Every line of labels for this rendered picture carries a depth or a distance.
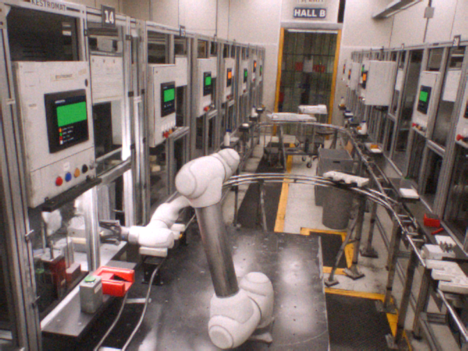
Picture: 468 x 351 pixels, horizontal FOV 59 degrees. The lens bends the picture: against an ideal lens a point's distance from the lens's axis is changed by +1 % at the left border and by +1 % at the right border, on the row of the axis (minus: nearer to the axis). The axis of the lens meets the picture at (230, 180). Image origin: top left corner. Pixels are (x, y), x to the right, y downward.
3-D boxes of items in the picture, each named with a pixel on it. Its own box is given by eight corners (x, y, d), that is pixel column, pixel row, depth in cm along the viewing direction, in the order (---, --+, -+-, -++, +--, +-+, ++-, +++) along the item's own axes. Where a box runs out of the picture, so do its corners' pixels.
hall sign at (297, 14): (326, 19, 913) (327, 7, 906) (292, 19, 925) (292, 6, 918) (326, 19, 917) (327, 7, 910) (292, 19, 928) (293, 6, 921)
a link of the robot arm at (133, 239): (145, 223, 206) (134, 222, 207) (138, 230, 197) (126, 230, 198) (145, 240, 209) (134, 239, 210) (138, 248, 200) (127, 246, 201)
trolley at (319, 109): (326, 156, 827) (332, 107, 799) (297, 154, 828) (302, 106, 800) (319, 147, 908) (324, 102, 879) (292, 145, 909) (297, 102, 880)
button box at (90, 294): (94, 313, 157) (92, 285, 154) (75, 310, 159) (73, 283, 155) (104, 301, 165) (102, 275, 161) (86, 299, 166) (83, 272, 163)
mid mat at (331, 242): (360, 277, 372) (361, 276, 372) (299, 269, 381) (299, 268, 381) (349, 232, 467) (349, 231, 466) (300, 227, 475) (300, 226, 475)
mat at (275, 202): (278, 264, 388) (278, 263, 387) (217, 257, 397) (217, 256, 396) (294, 143, 940) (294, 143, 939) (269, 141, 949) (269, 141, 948)
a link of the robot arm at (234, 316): (265, 329, 173) (241, 361, 155) (232, 326, 181) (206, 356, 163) (225, 151, 162) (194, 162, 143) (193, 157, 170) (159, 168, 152)
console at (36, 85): (41, 209, 135) (26, 63, 121) (-38, 200, 139) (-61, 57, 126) (102, 175, 174) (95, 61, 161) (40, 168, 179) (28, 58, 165)
